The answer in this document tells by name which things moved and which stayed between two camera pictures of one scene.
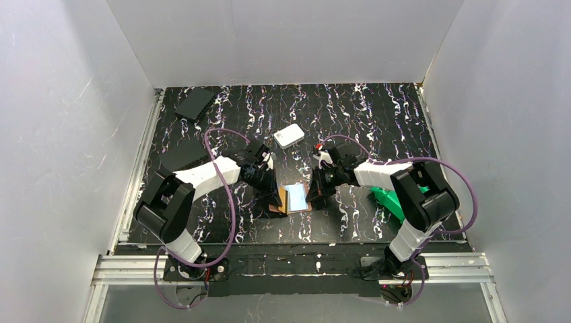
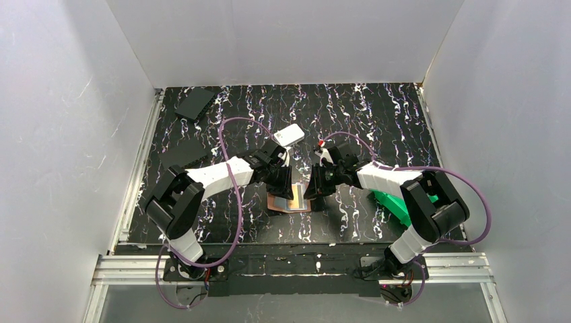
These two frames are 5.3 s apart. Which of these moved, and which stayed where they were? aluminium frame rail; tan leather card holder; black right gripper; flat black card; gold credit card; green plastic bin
Moved: tan leather card holder; gold credit card
Stayed: green plastic bin; flat black card; aluminium frame rail; black right gripper
